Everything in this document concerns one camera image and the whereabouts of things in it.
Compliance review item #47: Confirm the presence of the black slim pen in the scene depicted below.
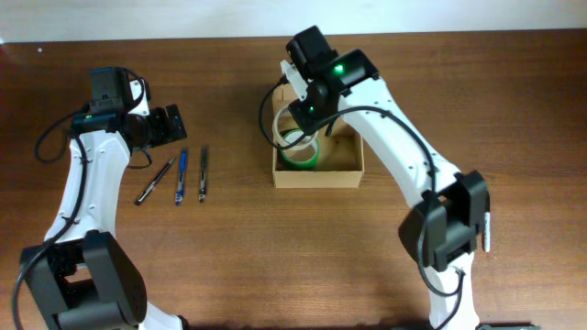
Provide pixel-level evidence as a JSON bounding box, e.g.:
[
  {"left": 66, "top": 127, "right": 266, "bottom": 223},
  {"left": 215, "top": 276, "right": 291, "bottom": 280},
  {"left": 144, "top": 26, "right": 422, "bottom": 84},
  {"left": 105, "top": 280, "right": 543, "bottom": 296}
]
[{"left": 134, "top": 157, "right": 175, "bottom": 206}]

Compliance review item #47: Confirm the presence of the black white marker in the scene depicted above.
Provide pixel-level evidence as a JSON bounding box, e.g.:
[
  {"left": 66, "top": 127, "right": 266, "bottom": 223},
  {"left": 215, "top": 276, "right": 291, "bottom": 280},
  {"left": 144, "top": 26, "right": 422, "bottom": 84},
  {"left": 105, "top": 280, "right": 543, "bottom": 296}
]
[{"left": 482, "top": 212, "right": 491, "bottom": 253}]

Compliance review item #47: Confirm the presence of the green tape roll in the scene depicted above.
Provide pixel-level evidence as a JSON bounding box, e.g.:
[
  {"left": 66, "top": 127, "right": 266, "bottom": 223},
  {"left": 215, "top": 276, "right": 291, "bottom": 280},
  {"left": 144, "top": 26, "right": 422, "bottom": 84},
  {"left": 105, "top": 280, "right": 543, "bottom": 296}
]
[{"left": 280, "top": 137, "right": 320, "bottom": 171}]

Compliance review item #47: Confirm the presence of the brown cardboard box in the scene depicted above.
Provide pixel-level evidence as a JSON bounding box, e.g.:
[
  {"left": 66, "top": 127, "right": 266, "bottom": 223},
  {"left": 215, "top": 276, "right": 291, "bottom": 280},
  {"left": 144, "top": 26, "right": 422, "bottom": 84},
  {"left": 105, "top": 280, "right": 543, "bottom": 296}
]
[{"left": 271, "top": 82, "right": 367, "bottom": 190}]

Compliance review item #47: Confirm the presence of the blue pen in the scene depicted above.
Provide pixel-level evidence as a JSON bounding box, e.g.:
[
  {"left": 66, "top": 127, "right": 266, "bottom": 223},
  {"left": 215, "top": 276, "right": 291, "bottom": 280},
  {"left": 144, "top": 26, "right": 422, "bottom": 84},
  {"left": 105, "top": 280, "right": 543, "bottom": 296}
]
[{"left": 175, "top": 148, "right": 188, "bottom": 206}]

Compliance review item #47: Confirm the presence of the beige masking tape roll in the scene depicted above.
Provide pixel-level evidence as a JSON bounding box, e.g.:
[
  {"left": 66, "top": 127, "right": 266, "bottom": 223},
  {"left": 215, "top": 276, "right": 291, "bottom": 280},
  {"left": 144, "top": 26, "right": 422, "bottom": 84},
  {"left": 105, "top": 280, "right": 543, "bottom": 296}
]
[{"left": 271, "top": 106, "right": 318, "bottom": 151}]

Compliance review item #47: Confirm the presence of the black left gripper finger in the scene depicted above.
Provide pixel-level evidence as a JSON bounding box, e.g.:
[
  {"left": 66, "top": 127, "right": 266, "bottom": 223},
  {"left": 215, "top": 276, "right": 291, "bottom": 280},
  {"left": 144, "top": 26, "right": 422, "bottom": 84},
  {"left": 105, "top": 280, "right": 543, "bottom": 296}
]
[
  {"left": 147, "top": 107, "right": 172, "bottom": 145},
  {"left": 166, "top": 104, "right": 187, "bottom": 139}
]

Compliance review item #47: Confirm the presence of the dark grey pen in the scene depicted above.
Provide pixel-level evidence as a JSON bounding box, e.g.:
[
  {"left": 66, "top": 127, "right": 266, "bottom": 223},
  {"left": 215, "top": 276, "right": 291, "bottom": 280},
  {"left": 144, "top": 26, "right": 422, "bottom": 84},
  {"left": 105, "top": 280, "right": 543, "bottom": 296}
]
[{"left": 198, "top": 146, "right": 208, "bottom": 204}]

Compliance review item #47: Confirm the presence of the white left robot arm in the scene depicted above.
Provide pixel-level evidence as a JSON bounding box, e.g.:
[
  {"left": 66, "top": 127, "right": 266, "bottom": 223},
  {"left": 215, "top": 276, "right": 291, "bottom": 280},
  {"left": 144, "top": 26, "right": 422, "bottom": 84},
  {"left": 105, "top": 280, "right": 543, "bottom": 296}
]
[{"left": 17, "top": 104, "right": 189, "bottom": 329}]

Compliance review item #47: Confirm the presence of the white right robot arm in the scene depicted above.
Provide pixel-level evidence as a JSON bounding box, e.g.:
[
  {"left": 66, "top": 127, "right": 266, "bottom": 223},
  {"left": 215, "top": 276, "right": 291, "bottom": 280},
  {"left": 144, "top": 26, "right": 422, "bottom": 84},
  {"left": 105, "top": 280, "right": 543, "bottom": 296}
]
[{"left": 282, "top": 46, "right": 491, "bottom": 329}]

